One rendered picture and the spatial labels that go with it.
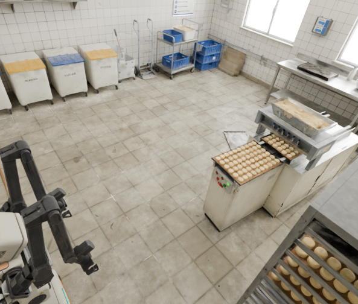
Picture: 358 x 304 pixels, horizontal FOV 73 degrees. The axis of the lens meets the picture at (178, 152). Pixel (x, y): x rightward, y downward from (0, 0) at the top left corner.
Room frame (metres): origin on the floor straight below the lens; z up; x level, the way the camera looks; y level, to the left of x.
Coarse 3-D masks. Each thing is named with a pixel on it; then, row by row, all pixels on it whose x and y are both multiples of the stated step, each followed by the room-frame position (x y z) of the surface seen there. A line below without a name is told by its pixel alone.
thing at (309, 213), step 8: (312, 208) 0.53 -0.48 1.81; (304, 216) 0.54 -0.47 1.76; (312, 216) 0.52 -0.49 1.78; (296, 224) 0.54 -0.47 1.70; (304, 224) 0.53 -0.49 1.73; (296, 232) 0.53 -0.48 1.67; (288, 240) 0.53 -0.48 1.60; (280, 248) 0.54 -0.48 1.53; (272, 256) 0.54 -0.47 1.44; (280, 256) 0.52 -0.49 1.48; (272, 264) 0.53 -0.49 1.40; (264, 272) 0.53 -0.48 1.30; (256, 280) 0.54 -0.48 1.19; (248, 288) 0.54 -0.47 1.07; (248, 296) 0.52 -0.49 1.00
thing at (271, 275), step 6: (270, 276) 0.55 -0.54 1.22; (276, 276) 0.55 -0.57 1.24; (276, 282) 0.53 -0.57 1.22; (282, 282) 0.52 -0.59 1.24; (282, 288) 0.50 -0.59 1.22; (288, 288) 0.50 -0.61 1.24; (288, 294) 0.48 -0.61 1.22; (294, 294) 0.47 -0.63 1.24; (294, 300) 0.45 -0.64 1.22; (300, 300) 0.46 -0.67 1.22
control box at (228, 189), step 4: (216, 168) 1.69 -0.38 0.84; (220, 172) 1.64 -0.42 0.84; (216, 176) 1.65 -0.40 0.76; (220, 176) 1.62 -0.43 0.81; (224, 176) 1.59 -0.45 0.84; (216, 180) 1.64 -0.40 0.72; (220, 180) 1.60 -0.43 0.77; (224, 180) 1.57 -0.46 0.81; (228, 180) 1.55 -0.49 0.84; (220, 184) 1.59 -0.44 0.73; (232, 184) 1.51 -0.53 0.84; (224, 188) 1.55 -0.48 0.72; (228, 188) 1.51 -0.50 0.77; (228, 192) 1.50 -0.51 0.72
